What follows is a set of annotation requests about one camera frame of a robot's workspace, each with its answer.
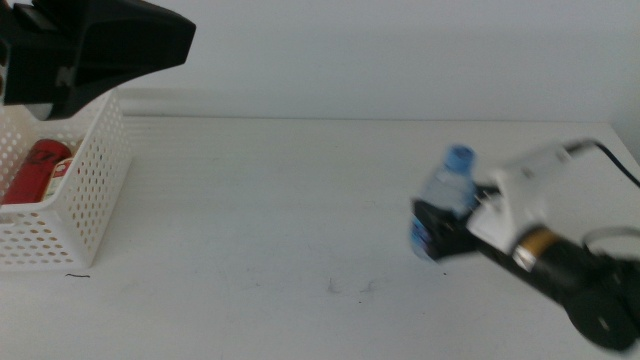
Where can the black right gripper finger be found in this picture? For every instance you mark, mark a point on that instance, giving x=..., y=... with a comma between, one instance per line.
x=487, y=191
x=430, y=225

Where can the small water bottle blue cap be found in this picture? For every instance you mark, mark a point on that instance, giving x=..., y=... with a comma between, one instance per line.
x=450, y=187

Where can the red soda can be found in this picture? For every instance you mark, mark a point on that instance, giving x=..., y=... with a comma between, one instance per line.
x=35, y=170

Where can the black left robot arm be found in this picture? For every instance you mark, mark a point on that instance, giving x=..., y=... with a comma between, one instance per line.
x=100, y=45

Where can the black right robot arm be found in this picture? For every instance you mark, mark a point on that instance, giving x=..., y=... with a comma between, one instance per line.
x=575, y=280

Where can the white perforated plastic basket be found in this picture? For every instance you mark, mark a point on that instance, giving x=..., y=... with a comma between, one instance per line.
x=100, y=200

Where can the short black thread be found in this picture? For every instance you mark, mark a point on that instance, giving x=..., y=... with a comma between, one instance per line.
x=77, y=275

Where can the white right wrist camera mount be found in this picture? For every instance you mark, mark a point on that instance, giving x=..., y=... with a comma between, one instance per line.
x=520, y=200

